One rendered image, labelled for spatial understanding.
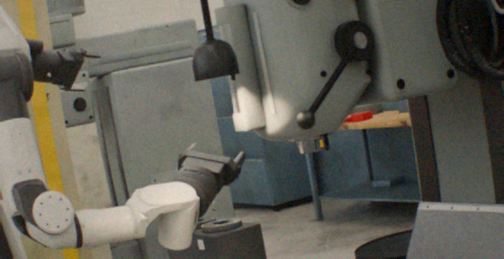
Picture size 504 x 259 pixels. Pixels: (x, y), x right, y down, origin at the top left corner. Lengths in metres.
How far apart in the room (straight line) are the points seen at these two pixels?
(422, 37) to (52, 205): 0.73
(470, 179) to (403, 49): 0.38
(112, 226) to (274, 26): 0.46
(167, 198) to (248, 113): 0.24
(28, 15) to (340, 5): 1.84
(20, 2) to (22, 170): 1.67
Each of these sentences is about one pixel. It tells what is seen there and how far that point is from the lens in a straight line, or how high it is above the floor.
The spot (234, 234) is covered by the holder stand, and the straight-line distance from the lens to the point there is 1.80.
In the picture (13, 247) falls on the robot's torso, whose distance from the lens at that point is 1.89.
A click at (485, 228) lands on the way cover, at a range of 1.71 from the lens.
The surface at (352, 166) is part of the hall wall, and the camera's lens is 8.71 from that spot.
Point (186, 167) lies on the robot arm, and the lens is 1.68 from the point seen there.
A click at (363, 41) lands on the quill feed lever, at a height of 1.45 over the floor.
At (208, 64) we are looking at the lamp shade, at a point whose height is 1.46.
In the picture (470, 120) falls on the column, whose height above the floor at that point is 1.26.
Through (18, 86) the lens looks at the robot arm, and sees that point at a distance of 1.56.
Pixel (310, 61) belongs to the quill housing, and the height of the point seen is 1.43.
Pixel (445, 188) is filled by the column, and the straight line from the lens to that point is 1.82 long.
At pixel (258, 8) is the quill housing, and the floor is 1.53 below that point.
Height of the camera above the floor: 1.43
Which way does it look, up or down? 3 degrees down
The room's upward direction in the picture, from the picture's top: 10 degrees counter-clockwise
